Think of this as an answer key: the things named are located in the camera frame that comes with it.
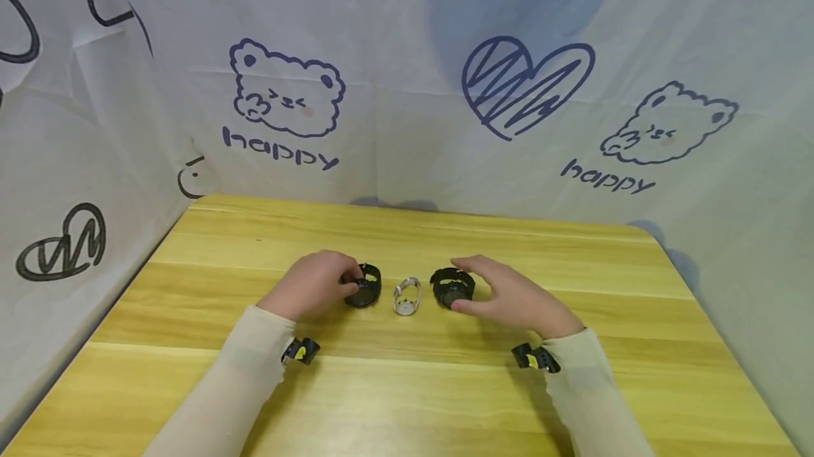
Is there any black wrist band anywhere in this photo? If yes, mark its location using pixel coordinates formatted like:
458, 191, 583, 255
511, 343, 562, 374
281, 337, 321, 366

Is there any person's right hand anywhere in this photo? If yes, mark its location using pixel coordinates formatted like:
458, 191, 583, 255
449, 255, 586, 340

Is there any silver wristwatch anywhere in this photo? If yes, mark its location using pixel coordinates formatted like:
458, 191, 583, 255
392, 276, 423, 317

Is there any black wristwatch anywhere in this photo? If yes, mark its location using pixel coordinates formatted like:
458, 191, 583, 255
341, 263, 382, 309
429, 267, 477, 309

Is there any person's left hand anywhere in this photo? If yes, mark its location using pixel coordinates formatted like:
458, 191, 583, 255
256, 250, 365, 322

